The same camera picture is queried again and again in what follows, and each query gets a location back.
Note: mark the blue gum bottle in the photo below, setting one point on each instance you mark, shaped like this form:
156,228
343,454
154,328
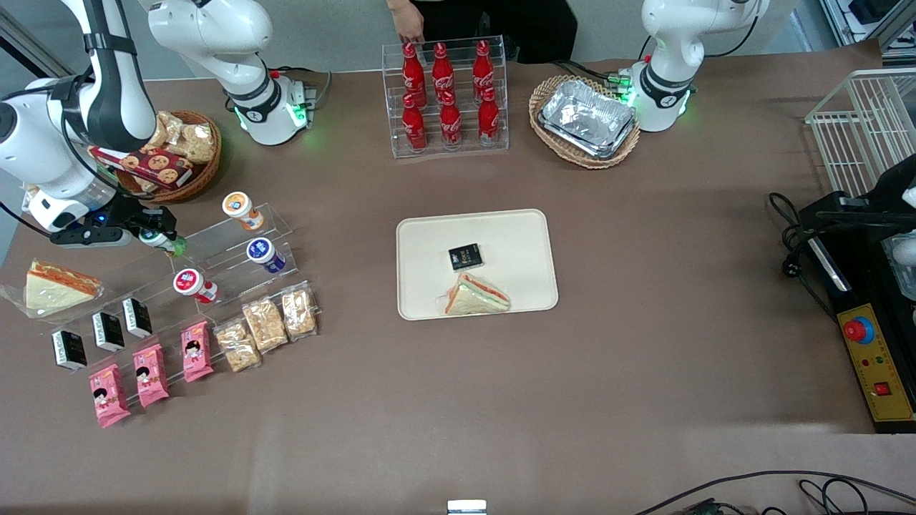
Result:
262,252

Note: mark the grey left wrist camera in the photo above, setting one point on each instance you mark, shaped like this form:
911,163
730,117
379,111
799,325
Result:
905,268

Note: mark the bystander forearm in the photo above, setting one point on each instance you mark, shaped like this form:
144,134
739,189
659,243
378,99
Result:
399,7

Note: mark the red cola bottle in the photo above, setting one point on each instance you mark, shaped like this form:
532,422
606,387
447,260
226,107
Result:
483,68
489,118
450,121
413,71
443,70
414,125

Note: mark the metal equipment shelf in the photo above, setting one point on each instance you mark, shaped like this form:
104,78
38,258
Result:
869,28

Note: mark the orange gum bottle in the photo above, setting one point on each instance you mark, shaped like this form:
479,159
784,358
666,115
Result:
237,206

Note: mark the clear puffed snack bag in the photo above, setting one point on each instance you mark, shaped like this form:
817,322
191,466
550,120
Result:
195,143
174,125
162,132

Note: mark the clear cracker pack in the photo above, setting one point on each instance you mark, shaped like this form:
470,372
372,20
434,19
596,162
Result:
265,325
237,346
298,312

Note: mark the cream plastic tray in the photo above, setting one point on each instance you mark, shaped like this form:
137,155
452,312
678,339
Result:
515,243

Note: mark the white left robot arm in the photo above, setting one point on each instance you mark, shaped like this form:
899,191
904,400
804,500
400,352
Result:
669,79

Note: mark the small silver device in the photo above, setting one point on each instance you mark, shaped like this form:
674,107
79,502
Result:
466,507

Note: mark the light wicker basket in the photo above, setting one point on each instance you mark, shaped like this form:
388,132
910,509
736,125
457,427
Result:
544,96

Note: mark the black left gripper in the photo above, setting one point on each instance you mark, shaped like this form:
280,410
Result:
893,187

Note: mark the clear acrylic bottle rack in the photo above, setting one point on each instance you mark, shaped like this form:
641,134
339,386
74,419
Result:
390,107

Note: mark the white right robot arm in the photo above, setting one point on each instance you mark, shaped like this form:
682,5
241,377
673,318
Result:
107,93

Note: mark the red cookie box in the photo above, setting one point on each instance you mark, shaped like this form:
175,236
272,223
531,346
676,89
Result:
154,166

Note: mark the brown wicker basket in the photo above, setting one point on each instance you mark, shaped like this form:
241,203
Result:
204,175

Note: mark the yellow black control box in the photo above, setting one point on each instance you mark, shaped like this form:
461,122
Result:
876,357

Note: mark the red gum bottle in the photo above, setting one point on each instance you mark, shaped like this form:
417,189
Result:
189,282

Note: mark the wrapped triangle sandwich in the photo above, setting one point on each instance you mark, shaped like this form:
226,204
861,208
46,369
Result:
476,297
57,292

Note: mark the small black box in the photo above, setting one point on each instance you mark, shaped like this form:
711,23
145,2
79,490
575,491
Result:
137,317
109,331
69,350

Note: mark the black chocolate pack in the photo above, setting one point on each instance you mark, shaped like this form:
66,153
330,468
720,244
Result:
465,257

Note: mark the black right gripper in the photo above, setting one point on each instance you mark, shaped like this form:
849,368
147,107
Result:
133,212

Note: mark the green gum bottle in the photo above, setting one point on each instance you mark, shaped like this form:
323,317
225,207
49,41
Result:
175,247

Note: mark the stacked foil containers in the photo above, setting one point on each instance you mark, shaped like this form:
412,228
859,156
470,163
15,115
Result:
587,118

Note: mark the pink snack pack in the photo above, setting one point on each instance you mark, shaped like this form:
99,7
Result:
151,375
197,351
109,395

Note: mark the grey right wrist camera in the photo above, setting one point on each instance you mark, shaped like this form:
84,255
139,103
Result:
89,237

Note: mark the clear acrylic stepped stand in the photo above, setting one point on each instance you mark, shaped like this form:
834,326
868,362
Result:
225,247

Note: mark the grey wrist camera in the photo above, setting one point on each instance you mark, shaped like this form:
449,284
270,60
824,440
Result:
89,237
905,268

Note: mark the bystander hand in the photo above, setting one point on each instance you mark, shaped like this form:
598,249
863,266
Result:
411,30

